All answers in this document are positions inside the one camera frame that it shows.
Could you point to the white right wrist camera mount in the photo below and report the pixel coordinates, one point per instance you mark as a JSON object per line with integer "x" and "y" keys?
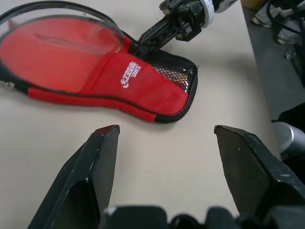
{"x": 208, "y": 10}

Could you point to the black rounded robot part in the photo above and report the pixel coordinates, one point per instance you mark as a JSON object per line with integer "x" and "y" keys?
{"x": 295, "y": 117}

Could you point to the red and black paddle case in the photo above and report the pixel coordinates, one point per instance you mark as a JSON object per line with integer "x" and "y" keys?
{"x": 143, "y": 95}

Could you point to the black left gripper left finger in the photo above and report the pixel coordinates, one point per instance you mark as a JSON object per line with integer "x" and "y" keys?
{"x": 90, "y": 171}

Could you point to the silver robot torso part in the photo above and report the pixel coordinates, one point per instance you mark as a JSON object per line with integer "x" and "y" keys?
{"x": 290, "y": 138}

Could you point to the light sneaker shoe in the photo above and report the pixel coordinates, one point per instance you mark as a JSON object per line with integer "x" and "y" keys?
{"x": 262, "y": 21}
{"x": 286, "y": 38}

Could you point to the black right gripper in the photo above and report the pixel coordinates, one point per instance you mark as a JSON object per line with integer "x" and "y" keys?
{"x": 190, "y": 14}

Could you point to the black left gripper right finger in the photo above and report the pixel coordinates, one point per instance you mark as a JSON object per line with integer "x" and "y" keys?
{"x": 247, "y": 171}

